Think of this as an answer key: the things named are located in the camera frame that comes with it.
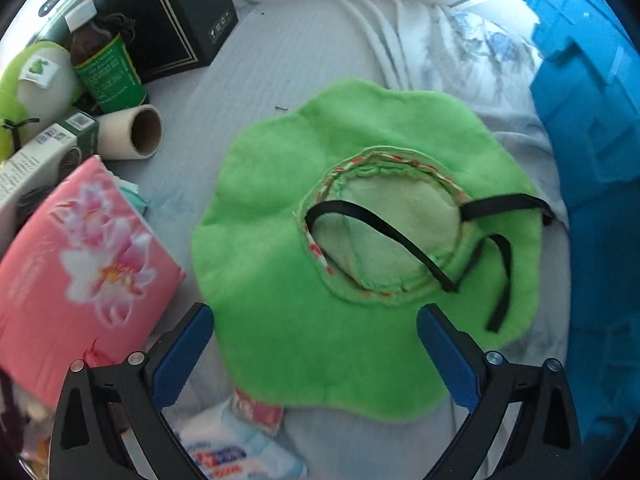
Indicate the white floral blanket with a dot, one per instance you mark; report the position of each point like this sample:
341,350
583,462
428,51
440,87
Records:
450,45

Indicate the pink flower tissue pack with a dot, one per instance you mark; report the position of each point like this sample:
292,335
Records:
65,260

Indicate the white green medicine box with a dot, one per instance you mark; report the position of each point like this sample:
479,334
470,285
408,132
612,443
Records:
50,145

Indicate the brown bottle green label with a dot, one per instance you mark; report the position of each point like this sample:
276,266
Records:
107,80

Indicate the white wet wipes packet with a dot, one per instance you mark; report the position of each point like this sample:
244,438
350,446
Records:
240,455

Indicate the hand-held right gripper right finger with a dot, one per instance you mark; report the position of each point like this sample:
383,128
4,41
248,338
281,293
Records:
445,355

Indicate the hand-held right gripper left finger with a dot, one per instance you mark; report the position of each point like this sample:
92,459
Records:
182,355

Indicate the black gift box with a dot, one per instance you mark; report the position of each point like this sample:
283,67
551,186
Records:
190,10

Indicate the light green plush toy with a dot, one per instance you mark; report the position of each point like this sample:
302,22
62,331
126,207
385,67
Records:
45,95

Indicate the green plush leaf hat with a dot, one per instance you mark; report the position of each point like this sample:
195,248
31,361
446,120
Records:
300,335

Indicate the small teal packet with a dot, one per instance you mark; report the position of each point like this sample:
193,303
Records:
136,201

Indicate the cardboard paper roll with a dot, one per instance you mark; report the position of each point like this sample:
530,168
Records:
117,132

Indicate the blue plastic crate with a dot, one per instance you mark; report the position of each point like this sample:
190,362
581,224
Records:
600,210

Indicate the small red white box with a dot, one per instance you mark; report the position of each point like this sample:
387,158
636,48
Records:
260,410

